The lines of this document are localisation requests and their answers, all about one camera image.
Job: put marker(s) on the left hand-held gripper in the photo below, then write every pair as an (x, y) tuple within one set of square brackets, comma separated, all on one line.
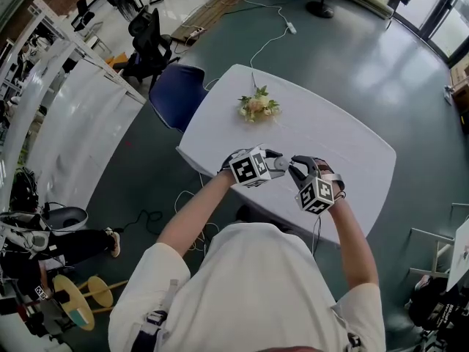
[(249, 169)]

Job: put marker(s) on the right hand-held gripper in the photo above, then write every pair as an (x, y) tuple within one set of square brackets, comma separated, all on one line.
[(315, 196)]

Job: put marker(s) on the person's right forearm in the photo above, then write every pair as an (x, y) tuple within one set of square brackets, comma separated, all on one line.
[(353, 248)]

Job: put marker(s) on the person's left forearm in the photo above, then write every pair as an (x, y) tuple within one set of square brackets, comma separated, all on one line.
[(190, 218)]

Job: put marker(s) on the person's right hand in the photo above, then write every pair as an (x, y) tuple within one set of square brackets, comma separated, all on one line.
[(324, 166)]

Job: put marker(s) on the white tablecloth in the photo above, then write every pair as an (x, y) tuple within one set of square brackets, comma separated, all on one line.
[(329, 149)]

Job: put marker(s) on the person's dark trousers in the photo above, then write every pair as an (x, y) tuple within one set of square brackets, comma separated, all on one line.
[(244, 214)]

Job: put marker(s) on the yellow flower bouquet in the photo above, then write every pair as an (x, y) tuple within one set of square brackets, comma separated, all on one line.
[(258, 106)]

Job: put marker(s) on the blue chair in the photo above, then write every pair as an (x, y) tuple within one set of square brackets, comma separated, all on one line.
[(176, 97)]

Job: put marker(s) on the person's white shirt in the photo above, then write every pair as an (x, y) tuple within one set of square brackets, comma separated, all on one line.
[(249, 295)]

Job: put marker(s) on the white power strip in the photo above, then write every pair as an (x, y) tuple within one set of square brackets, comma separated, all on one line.
[(291, 27), (196, 32)]

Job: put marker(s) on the wooden floor platform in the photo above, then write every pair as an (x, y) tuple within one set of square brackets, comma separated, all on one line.
[(216, 9)]

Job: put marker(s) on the black office chair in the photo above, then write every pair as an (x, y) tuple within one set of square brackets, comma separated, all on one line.
[(150, 46)]

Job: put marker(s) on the cardboard box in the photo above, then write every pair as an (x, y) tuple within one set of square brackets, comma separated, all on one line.
[(459, 81)]

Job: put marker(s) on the white curtain sheet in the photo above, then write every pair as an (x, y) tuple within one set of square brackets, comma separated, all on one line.
[(73, 123)]

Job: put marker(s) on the round wooden stool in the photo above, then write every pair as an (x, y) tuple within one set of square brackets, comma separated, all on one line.
[(73, 301)]

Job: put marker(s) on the white metal table frame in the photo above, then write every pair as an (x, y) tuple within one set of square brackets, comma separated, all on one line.
[(436, 248)]

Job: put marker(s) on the white metal rack frame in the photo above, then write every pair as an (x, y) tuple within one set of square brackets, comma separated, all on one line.
[(84, 53)]

